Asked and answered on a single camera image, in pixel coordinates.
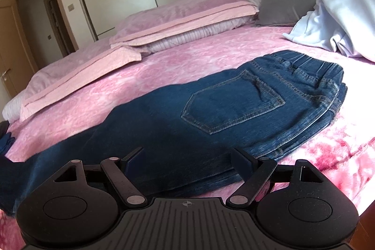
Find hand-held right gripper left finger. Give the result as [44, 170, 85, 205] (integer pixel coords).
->
[54, 146, 147, 206]

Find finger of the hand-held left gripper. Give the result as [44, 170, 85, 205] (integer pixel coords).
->
[0, 121, 16, 155]

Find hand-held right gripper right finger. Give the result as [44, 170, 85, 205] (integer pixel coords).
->
[230, 147, 323, 208]

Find dark blue jeans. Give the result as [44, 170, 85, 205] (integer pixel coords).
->
[0, 50, 349, 217]

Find wooden door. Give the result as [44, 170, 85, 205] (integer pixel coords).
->
[0, 0, 21, 100]

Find lilac striped pillow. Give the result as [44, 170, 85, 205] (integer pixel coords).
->
[143, 17, 258, 56]

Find pale pink quilt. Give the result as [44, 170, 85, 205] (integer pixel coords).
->
[19, 0, 260, 122]

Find light blue garment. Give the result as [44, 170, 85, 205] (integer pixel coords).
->
[283, 0, 375, 63]

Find wooden door frame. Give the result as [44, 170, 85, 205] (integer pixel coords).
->
[12, 0, 79, 69]

